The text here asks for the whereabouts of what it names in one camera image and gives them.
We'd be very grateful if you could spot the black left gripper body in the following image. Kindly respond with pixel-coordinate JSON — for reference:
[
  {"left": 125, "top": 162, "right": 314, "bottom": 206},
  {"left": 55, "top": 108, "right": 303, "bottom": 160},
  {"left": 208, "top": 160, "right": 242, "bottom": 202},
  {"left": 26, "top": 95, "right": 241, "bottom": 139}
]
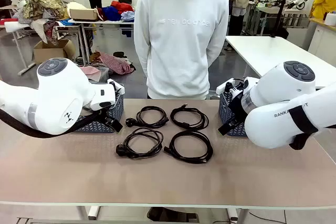
[{"left": 100, "top": 105, "right": 119, "bottom": 124}]

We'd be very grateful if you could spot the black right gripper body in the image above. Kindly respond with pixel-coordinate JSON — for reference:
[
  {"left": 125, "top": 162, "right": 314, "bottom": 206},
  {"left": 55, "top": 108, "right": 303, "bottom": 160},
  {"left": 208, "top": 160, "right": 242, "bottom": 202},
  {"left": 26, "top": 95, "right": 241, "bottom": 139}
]
[{"left": 227, "top": 94, "right": 248, "bottom": 126}]

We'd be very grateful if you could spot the small black power cable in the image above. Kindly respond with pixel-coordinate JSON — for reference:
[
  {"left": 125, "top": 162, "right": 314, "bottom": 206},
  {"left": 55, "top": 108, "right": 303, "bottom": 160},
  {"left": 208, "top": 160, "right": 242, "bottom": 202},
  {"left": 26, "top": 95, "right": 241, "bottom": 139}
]
[{"left": 125, "top": 105, "right": 168, "bottom": 130}]

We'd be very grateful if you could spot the large black power cable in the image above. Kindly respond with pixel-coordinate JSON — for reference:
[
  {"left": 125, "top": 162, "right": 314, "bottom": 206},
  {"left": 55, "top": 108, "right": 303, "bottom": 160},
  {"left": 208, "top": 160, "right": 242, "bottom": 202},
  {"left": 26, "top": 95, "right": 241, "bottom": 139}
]
[{"left": 115, "top": 127, "right": 164, "bottom": 159}]

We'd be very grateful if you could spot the thick black cable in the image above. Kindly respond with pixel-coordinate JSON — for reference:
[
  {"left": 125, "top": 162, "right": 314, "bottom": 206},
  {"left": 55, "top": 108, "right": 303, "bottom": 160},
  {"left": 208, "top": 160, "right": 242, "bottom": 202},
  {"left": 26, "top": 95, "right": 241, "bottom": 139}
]
[{"left": 163, "top": 131, "right": 214, "bottom": 164}]

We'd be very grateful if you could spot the blue-grey plastic basket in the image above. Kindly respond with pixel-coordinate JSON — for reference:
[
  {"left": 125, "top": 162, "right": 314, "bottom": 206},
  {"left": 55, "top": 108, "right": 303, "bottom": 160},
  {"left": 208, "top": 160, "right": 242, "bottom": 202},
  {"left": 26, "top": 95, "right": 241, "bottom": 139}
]
[
  {"left": 72, "top": 91, "right": 125, "bottom": 134},
  {"left": 218, "top": 92, "right": 249, "bottom": 138}
]

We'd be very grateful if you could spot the pink cloth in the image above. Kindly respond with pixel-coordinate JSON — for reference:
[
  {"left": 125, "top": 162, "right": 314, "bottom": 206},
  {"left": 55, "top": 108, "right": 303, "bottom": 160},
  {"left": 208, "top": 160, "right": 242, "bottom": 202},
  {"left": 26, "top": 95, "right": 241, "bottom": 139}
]
[{"left": 79, "top": 66, "right": 102, "bottom": 81}]

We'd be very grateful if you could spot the red plaid clothes heap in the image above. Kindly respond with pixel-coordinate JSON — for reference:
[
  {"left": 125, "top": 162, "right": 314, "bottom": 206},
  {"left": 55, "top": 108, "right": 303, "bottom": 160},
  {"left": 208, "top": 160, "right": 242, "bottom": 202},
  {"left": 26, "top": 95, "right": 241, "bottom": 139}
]
[{"left": 89, "top": 50, "right": 136, "bottom": 75}]

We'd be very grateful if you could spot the white side table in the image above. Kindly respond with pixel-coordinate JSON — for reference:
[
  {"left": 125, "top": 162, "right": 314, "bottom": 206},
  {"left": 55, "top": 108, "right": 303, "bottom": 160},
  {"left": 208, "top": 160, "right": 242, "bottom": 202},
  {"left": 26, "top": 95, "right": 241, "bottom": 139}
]
[{"left": 225, "top": 36, "right": 336, "bottom": 90}]

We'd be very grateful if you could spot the person in white sweatshirt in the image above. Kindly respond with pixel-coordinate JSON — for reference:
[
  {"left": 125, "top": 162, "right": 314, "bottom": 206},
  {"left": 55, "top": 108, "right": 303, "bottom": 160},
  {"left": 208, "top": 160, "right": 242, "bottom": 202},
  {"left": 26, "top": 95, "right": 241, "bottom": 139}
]
[{"left": 133, "top": 0, "right": 230, "bottom": 100}]

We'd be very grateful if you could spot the open cardboard box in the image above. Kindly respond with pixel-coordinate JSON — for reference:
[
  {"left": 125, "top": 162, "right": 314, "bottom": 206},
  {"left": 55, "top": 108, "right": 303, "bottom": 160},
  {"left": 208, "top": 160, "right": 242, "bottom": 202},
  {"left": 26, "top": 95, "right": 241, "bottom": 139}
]
[{"left": 33, "top": 39, "right": 76, "bottom": 65}]

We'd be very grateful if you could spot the white table leg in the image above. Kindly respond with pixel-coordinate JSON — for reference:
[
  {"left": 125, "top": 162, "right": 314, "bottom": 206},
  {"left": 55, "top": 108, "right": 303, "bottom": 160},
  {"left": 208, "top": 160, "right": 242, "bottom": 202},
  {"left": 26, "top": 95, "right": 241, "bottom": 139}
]
[
  {"left": 227, "top": 207, "right": 250, "bottom": 224},
  {"left": 77, "top": 204, "right": 102, "bottom": 221}
]

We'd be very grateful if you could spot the white clothes table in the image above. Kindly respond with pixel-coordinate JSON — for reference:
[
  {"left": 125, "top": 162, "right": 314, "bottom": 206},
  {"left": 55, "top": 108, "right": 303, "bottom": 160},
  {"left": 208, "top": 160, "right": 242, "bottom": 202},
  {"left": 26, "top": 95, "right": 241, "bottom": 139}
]
[{"left": 4, "top": 18, "right": 135, "bottom": 76}]

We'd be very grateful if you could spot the red and blue clothes pile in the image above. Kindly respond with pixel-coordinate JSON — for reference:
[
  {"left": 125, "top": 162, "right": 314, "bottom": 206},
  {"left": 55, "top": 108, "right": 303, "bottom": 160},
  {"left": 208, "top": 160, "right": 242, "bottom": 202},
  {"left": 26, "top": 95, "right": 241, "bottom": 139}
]
[{"left": 101, "top": 0, "right": 136, "bottom": 22}]

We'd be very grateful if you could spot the black base under table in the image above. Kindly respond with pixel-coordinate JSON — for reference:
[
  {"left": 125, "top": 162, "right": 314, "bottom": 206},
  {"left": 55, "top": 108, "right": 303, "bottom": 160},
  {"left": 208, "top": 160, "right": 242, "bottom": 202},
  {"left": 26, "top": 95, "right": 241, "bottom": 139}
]
[{"left": 146, "top": 207, "right": 200, "bottom": 223}]

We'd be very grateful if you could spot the flat cardboard box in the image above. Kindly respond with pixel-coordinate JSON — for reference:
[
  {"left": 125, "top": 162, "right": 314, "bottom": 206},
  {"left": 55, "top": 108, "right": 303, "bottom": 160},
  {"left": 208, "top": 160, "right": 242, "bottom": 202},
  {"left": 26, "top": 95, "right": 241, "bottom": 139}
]
[{"left": 68, "top": 8, "right": 99, "bottom": 22}]

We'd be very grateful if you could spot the black tripod pole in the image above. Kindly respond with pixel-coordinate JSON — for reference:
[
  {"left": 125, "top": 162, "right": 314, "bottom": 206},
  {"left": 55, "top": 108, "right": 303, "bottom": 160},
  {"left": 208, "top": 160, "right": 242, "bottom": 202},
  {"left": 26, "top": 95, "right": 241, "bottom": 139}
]
[{"left": 270, "top": 0, "right": 293, "bottom": 38}]

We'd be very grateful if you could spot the white cabinet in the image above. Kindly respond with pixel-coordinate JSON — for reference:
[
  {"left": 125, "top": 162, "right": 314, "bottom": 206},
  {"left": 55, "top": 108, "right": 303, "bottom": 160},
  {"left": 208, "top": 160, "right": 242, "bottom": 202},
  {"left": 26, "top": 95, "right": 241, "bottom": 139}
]
[{"left": 307, "top": 18, "right": 336, "bottom": 57}]

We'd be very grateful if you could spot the patterned clothes pile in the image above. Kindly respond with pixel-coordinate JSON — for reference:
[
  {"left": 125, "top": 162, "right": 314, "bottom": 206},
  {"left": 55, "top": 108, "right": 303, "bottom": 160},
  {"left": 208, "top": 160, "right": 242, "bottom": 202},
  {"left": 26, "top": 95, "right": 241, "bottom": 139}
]
[{"left": 22, "top": 0, "right": 69, "bottom": 45}]

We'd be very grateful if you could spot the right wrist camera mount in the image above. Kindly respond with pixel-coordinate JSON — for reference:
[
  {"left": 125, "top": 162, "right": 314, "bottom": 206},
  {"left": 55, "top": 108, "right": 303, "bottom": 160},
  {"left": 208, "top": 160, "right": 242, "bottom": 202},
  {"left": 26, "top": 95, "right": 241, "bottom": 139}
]
[{"left": 216, "top": 78, "right": 246, "bottom": 96}]

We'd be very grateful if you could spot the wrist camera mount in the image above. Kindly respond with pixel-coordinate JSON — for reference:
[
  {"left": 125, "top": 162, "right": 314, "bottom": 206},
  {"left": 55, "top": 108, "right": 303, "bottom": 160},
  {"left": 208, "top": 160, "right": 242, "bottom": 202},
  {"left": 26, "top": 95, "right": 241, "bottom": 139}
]
[
  {"left": 107, "top": 78, "right": 125, "bottom": 96},
  {"left": 216, "top": 78, "right": 246, "bottom": 96}
]

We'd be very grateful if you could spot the black left arm hose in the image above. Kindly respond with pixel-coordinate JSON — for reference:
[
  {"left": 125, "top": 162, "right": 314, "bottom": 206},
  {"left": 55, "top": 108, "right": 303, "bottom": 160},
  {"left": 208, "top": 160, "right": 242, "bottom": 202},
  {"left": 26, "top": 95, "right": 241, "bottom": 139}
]
[{"left": 0, "top": 108, "right": 108, "bottom": 140}]

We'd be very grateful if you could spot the black arm hose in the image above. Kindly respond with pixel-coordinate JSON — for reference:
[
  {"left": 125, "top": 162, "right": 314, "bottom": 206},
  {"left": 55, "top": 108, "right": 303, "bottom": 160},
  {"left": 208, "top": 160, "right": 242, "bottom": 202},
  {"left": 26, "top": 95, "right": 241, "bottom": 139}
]
[
  {"left": 288, "top": 104, "right": 320, "bottom": 151},
  {"left": 0, "top": 108, "right": 108, "bottom": 140}
]

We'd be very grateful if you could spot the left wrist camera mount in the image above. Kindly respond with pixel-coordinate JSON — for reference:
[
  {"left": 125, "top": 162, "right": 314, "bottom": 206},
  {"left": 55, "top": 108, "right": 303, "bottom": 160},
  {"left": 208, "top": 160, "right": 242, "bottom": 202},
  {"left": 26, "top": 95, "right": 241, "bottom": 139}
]
[{"left": 107, "top": 78, "right": 125, "bottom": 96}]

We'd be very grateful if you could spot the black USB cable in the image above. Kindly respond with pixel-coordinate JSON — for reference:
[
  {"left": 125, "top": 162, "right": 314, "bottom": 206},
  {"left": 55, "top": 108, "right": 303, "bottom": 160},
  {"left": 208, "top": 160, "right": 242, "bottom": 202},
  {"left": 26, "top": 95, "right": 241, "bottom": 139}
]
[{"left": 170, "top": 104, "right": 209, "bottom": 131}]

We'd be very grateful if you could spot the black right arm hose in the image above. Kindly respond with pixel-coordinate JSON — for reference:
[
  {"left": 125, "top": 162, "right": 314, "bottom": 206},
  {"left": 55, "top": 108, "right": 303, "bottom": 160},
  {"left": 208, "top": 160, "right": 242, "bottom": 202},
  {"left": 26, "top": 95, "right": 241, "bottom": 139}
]
[{"left": 288, "top": 104, "right": 320, "bottom": 151}]

